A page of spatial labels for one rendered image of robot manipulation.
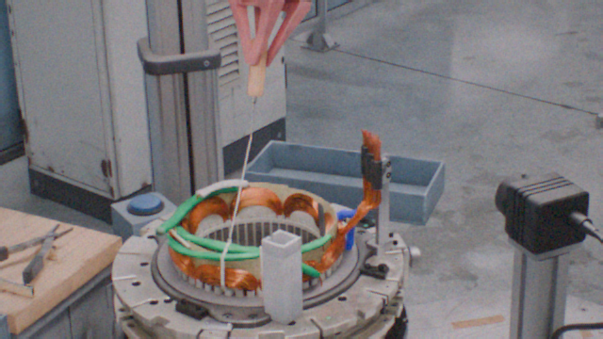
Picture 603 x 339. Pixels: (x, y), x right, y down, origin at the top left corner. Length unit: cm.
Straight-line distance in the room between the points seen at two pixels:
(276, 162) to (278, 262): 53
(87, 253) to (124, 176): 227
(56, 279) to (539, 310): 70
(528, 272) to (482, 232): 289
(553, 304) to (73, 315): 73
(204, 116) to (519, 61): 341
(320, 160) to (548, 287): 88
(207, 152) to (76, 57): 191
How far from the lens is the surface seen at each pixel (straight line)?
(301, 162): 175
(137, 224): 162
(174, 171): 182
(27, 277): 141
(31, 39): 384
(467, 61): 510
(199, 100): 178
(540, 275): 88
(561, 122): 456
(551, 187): 87
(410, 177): 171
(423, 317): 188
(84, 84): 371
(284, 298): 125
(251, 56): 129
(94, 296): 152
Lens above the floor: 177
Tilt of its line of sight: 25 degrees down
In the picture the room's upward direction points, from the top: 2 degrees counter-clockwise
